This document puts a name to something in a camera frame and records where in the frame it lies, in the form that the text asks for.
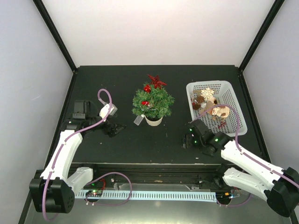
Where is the string light with white balls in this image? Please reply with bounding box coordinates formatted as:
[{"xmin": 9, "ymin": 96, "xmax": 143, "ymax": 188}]
[{"xmin": 132, "ymin": 102, "xmax": 163, "ymax": 126}]

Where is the small green christmas tree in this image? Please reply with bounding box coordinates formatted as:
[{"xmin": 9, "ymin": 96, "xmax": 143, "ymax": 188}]
[{"xmin": 133, "ymin": 83, "xmax": 175, "ymax": 118}]

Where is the red gift box ornament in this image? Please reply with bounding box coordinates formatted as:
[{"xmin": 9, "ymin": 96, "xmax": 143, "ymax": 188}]
[{"xmin": 143, "ymin": 84, "xmax": 151, "ymax": 93}]

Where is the red star ornament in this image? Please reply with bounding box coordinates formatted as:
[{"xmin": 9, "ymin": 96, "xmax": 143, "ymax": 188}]
[{"xmin": 148, "ymin": 75, "xmax": 167, "ymax": 89}]

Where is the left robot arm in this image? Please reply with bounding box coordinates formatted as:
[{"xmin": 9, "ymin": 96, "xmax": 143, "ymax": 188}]
[{"xmin": 29, "ymin": 100, "xmax": 125, "ymax": 216}]

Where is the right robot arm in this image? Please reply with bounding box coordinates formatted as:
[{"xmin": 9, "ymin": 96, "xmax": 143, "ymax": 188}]
[{"xmin": 183, "ymin": 119, "xmax": 299, "ymax": 217}]

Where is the pine cone ornament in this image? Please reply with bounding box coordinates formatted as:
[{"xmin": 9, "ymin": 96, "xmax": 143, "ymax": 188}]
[{"xmin": 192, "ymin": 95, "xmax": 205, "ymax": 110}]

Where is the red berry sprig ornament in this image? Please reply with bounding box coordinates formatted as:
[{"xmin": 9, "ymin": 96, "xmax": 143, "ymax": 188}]
[{"xmin": 218, "ymin": 121, "xmax": 227, "ymax": 129}]

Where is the white snowflake ornament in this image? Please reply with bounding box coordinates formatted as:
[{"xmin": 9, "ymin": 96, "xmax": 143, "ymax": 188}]
[{"xmin": 200, "ymin": 87, "xmax": 214, "ymax": 101}]

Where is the white plastic basket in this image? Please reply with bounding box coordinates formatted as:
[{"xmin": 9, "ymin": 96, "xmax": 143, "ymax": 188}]
[{"xmin": 186, "ymin": 80, "xmax": 248, "ymax": 137}]

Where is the right circuit board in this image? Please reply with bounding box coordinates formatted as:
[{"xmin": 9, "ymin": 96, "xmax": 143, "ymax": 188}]
[{"xmin": 216, "ymin": 189, "xmax": 241, "ymax": 199}]

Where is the circuit board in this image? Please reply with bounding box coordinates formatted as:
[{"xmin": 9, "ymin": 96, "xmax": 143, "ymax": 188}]
[
  {"xmin": 216, "ymin": 189, "xmax": 241, "ymax": 199},
  {"xmin": 86, "ymin": 189, "xmax": 103, "ymax": 197}
]

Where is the left circuit board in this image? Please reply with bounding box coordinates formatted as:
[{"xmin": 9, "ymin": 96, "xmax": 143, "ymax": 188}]
[{"xmin": 86, "ymin": 189, "xmax": 103, "ymax": 197}]

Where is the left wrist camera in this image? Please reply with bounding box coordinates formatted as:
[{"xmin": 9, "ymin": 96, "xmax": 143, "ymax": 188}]
[{"xmin": 99, "ymin": 104, "xmax": 118, "ymax": 118}]

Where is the white slotted cable duct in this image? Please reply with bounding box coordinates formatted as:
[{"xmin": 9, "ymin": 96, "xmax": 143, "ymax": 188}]
[{"xmin": 75, "ymin": 189, "xmax": 217, "ymax": 203}]

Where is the black frame post left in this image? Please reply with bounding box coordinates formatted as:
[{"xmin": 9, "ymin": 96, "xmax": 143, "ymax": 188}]
[{"xmin": 33, "ymin": 0, "xmax": 78, "ymax": 72}]

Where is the black frame post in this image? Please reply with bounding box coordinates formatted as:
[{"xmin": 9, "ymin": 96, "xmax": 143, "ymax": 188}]
[
  {"xmin": 239, "ymin": 0, "xmax": 285, "ymax": 72},
  {"xmin": 33, "ymin": 0, "xmax": 78, "ymax": 72}
]

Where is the black frame post right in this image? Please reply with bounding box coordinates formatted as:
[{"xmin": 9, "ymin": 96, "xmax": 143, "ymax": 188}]
[{"xmin": 239, "ymin": 0, "xmax": 285, "ymax": 72}]

